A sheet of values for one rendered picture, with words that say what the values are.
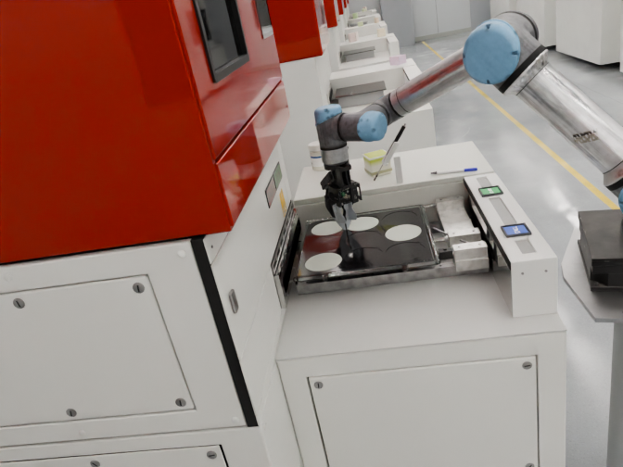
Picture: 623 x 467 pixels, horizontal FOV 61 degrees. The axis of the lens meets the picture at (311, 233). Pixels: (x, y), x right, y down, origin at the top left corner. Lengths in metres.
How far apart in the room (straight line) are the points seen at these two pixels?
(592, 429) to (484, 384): 0.97
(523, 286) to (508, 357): 0.16
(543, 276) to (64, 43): 0.98
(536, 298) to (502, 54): 0.51
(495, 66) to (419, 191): 0.63
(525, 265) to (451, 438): 0.45
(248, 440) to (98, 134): 0.63
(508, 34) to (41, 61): 0.81
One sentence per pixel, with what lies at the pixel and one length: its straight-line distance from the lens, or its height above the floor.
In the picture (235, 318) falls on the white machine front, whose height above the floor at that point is 1.05.
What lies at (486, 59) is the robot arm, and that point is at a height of 1.36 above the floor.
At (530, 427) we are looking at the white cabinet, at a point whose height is 0.56.
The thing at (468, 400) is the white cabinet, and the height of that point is 0.65.
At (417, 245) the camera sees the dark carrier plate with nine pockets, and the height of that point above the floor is 0.90.
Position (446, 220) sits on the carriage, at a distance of 1.60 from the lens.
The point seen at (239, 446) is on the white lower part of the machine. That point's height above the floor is 0.77.
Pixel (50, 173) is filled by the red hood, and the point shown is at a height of 1.36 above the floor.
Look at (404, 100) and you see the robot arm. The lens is 1.44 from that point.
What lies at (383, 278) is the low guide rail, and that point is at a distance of 1.41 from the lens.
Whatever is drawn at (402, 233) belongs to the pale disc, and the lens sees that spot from 1.49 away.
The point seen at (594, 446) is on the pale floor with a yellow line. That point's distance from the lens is 2.15.
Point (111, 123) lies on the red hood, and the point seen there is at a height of 1.42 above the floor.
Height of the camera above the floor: 1.54
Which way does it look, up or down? 24 degrees down
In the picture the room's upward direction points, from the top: 12 degrees counter-clockwise
